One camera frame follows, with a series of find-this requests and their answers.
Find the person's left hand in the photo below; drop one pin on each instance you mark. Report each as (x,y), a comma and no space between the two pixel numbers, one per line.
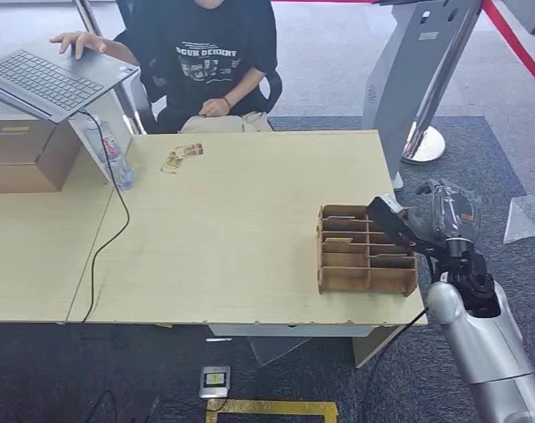
(214,108)

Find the person's right hand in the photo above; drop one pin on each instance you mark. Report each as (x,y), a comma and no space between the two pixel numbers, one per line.
(85,41)

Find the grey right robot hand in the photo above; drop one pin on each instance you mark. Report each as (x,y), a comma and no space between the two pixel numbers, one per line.
(452,213)

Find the person's left forearm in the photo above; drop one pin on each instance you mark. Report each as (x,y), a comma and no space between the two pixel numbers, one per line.
(245,87)

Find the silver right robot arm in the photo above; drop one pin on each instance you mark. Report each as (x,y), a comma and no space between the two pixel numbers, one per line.
(483,344)

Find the person's right forearm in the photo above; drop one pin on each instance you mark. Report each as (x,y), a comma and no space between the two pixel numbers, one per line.
(121,52)

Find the printed card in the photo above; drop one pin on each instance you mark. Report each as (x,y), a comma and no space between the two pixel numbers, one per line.
(190,150)
(172,163)

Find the person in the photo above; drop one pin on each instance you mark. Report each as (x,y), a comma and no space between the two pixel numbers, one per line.
(214,41)

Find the card in organizer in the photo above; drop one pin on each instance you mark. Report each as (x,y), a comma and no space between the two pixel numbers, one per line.
(392,255)
(337,240)

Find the wooden card organizer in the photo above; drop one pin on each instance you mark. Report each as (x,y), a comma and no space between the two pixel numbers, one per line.
(346,279)

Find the black wristband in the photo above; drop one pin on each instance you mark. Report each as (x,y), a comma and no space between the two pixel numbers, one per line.
(227,103)

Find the grey laptop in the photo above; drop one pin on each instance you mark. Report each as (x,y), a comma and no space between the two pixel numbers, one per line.
(46,79)

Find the clear plastic bag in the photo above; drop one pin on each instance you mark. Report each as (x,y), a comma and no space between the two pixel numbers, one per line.
(526,219)

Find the clear plastic water bottle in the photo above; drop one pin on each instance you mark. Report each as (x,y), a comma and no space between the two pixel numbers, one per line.
(113,155)

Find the cardboard box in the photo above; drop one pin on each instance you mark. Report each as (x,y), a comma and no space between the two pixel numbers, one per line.
(24,155)

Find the grey kiosk stand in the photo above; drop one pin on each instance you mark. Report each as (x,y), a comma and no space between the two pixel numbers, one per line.
(401,87)

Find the beige desk leg panel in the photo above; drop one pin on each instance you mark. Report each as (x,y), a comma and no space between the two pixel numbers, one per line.
(373,347)

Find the red barrier belt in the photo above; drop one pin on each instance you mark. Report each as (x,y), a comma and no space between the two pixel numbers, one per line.
(520,49)

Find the grey stand base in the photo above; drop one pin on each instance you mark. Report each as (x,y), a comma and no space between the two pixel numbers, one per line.
(529,13)

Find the silver floor socket box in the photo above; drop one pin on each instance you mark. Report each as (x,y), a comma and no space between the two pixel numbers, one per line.
(214,382)

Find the yellow floor tape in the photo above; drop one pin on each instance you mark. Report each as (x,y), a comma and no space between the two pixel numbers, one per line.
(271,407)

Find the chrome stanchion post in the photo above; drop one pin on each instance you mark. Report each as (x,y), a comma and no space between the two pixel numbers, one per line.
(425,146)

